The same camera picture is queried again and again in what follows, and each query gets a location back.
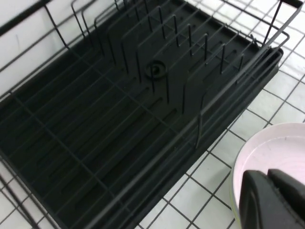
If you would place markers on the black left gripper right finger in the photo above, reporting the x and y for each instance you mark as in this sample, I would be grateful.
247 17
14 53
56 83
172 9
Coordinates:
295 200

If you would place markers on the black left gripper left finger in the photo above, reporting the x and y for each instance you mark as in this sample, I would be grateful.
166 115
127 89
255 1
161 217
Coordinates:
259 205

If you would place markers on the pink round plate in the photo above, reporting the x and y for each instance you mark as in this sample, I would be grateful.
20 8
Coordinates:
274 148

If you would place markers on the yellow round plate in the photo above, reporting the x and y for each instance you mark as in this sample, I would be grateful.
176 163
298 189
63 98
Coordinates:
233 210

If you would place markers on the black dish drying rack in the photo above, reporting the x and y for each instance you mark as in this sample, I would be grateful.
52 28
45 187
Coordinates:
71 143

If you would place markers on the white grid tablecloth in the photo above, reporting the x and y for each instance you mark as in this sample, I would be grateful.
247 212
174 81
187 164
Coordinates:
214 190

